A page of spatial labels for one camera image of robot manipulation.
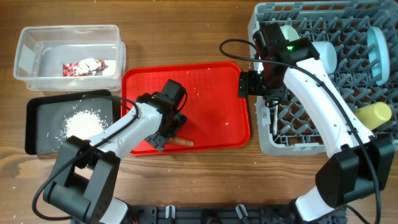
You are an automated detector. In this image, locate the orange carrot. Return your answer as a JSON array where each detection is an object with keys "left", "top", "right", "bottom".
[{"left": 167, "top": 137, "right": 194, "bottom": 147}]

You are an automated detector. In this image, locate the white plastic spoon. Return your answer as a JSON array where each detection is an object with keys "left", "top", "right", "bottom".
[{"left": 272, "top": 105, "right": 279, "bottom": 136}]

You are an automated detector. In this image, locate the green bowl with rice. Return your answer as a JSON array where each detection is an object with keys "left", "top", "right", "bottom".
[{"left": 280, "top": 25, "right": 300, "bottom": 42}]

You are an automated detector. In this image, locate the light blue small bowl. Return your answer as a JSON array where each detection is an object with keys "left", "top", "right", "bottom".
[{"left": 312, "top": 41, "right": 337, "bottom": 74}]

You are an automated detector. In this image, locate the yellow plastic cup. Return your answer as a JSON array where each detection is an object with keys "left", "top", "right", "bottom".
[{"left": 354, "top": 102, "right": 392, "bottom": 130}]

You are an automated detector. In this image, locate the light blue plate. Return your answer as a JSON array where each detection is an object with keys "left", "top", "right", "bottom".
[{"left": 367, "top": 26, "right": 390, "bottom": 86}]

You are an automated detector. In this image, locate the red strawberry cake wrapper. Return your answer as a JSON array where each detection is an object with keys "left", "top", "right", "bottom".
[{"left": 62, "top": 60, "right": 104, "bottom": 77}]

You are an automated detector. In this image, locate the white tissue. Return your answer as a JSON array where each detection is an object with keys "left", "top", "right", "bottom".
[
  {"left": 76, "top": 58, "right": 102, "bottom": 75},
  {"left": 102, "top": 60, "right": 116, "bottom": 77}
]

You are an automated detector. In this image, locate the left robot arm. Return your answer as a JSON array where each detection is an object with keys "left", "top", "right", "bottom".
[{"left": 32, "top": 80, "right": 188, "bottom": 223}]

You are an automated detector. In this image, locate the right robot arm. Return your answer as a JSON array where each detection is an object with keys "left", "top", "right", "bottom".
[{"left": 238, "top": 23, "right": 395, "bottom": 223}]

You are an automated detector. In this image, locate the grey dishwasher rack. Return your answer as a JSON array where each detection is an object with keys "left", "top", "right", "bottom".
[{"left": 248, "top": 1, "right": 397, "bottom": 156}]

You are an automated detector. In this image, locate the red serving tray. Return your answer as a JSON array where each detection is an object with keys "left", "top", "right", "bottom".
[{"left": 121, "top": 62, "right": 251, "bottom": 154}]

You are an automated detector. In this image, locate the white rice pile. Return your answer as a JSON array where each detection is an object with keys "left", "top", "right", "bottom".
[{"left": 47, "top": 109, "right": 113, "bottom": 151}]

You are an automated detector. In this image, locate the black plastic tray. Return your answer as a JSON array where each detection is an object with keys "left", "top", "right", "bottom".
[{"left": 25, "top": 90, "right": 121, "bottom": 155}]

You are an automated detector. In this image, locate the clear plastic bin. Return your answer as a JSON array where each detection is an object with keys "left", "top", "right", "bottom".
[{"left": 13, "top": 25, "right": 126, "bottom": 91}]

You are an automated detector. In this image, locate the left black cable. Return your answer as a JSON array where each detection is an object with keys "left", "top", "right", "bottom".
[{"left": 31, "top": 95, "right": 189, "bottom": 222}]

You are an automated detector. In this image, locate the black cable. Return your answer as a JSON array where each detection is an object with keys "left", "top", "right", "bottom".
[
  {"left": 31, "top": 95, "right": 189, "bottom": 222},
  {"left": 219, "top": 39, "right": 382, "bottom": 224}
]

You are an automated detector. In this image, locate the right black cable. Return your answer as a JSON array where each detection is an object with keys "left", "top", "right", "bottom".
[{"left": 219, "top": 39, "right": 382, "bottom": 224}]

